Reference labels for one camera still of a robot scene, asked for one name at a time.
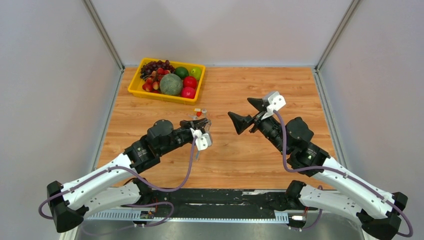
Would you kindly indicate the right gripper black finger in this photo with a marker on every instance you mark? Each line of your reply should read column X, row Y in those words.
column 258, row 103
column 241, row 123

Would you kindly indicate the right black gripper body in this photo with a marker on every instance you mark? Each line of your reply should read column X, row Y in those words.
column 266, row 124

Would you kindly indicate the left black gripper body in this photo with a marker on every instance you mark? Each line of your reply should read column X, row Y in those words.
column 182, row 136

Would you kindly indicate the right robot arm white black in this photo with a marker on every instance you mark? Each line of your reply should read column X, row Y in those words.
column 378, row 212

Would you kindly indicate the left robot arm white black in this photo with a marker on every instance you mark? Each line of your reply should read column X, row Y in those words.
column 119, row 182

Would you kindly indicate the red tag key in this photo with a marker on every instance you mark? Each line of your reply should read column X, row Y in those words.
column 195, row 115

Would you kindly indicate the pink red apple lower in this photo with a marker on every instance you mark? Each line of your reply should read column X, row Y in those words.
column 188, row 93

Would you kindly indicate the red apple upper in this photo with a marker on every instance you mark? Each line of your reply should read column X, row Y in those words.
column 190, row 82

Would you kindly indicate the green netted melon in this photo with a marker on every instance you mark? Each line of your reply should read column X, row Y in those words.
column 171, row 84

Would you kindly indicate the dark green lime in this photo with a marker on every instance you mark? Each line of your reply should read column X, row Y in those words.
column 181, row 72

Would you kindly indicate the small red peaches cluster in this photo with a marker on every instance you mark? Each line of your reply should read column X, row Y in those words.
column 152, row 80

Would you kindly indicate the yellow plastic fruit tray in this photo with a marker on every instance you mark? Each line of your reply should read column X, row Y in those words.
column 135, row 86

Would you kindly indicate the dark purple grape bunch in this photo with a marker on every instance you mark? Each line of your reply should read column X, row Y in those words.
column 156, row 68

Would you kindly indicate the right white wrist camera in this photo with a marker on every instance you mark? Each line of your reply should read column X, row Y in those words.
column 273, row 101

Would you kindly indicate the right corner aluminium post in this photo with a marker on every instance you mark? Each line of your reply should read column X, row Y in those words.
column 354, row 4

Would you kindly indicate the corner aluminium post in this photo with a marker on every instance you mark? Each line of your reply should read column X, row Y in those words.
column 354, row 4
column 91, row 9

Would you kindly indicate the left corner aluminium post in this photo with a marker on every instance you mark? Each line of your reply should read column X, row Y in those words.
column 91, row 9

